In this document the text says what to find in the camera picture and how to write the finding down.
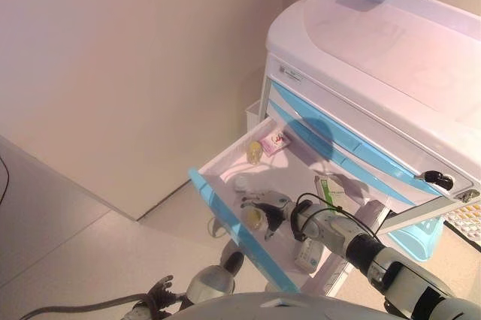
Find yellow capsule bottle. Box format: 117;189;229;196
246;140;264;165
242;207;266;231

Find white mesh basket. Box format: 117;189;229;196
443;203;481;244

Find thick black cable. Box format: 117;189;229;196
22;295;151;320

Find grey robot torso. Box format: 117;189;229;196
153;291;388;320

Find green white medicine box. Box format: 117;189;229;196
313;175;349;216

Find blue white medicine box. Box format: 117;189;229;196
292;239;324;272

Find white drawer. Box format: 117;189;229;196
187;116;390;293

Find black cart keys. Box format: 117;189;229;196
415;170;454;190

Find metal cart side latch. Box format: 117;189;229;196
457;189;480;204

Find thin grey cable loop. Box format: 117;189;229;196
206;217;227;240

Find white medical cart blue drawers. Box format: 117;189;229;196
265;0;481;298

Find thin black cable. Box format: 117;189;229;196
0;154;11;204

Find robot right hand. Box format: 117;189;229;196
240;190;301;242

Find pink white medicine box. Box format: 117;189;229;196
261;130;292;158

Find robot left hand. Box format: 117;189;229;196
144;274;176;304

